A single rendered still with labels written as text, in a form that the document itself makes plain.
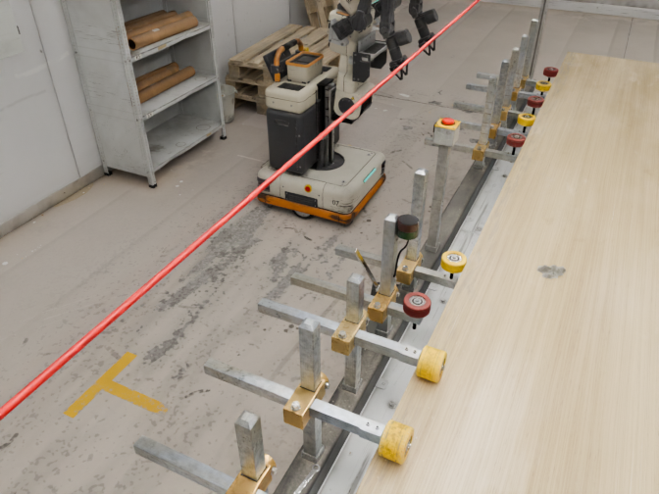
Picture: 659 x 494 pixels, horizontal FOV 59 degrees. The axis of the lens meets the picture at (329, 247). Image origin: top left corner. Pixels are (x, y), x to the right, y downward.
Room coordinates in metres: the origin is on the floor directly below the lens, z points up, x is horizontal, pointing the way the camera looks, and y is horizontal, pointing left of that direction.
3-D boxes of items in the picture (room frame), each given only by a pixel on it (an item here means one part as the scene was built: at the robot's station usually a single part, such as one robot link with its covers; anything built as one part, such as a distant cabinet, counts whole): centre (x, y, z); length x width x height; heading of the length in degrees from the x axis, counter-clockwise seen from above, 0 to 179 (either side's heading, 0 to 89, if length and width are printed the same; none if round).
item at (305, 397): (0.89, 0.05, 0.95); 0.14 x 0.06 x 0.05; 154
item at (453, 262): (1.48, -0.40, 0.85); 0.08 x 0.08 x 0.11
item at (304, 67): (3.42, 0.15, 0.87); 0.23 x 0.15 x 0.11; 154
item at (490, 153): (2.47, -0.66, 0.80); 0.43 x 0.03 x 0.04; 64
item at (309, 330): (0.91, 0.04, 0.93); 0.04 x 0.04 x 0.48; 64
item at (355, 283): (1.13, -0.07, 0.87); 0.04 x 0.04 x 0.48; 64
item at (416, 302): (1.27, -0.26, 0.85); 0.08 x 0.08 x 0.11
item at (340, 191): (3.37, 0.04, 0.16); 0.67 x 0.64 x 0.25; 64
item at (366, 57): (3.24, -0.22, 0.99); 0.28 x 0.16 x 0.22; 154
